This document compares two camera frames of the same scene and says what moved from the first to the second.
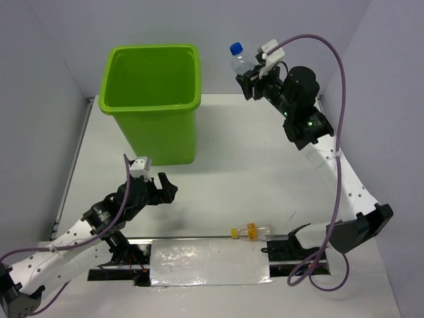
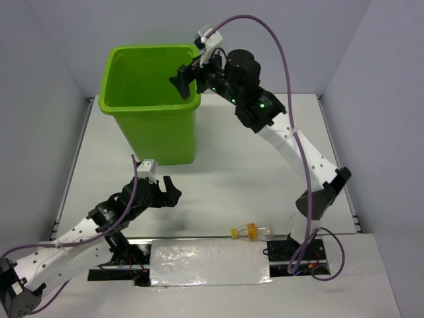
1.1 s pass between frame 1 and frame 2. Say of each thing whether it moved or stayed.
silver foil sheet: stayed
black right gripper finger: moved
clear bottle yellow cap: stayed
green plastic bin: stayed
